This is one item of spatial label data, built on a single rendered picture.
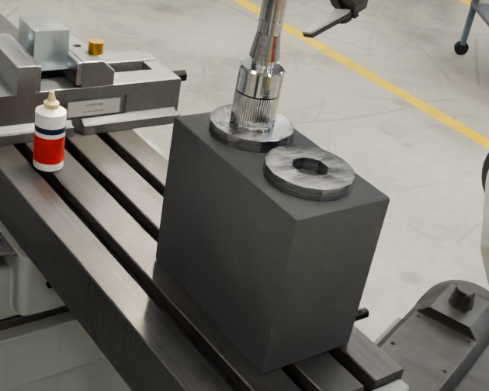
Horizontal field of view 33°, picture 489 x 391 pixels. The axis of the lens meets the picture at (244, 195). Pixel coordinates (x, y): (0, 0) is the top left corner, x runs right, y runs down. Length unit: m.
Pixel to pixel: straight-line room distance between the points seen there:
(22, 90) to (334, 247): 0.56
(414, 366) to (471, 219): 1.83
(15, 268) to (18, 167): 0.14
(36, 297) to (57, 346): 0.13
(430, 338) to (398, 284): 1.21
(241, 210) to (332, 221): 0.09
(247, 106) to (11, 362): 0.57
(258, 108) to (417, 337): 0.77
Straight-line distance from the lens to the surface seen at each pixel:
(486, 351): 1.60
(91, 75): 1.23
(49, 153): 1.13
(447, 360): 1.51
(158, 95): 1.30
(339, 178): 0.81
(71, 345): 1.28
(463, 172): 3.60
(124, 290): 0.94
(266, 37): 0.84
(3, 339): 1.21
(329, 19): 1.06
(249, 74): 0.84
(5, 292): 1.17
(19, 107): 1.21
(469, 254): 3.02
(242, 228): 0.82
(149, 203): 1.10
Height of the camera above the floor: 1.48
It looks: 30 degrees down
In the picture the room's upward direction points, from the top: 11 degrees clockwise
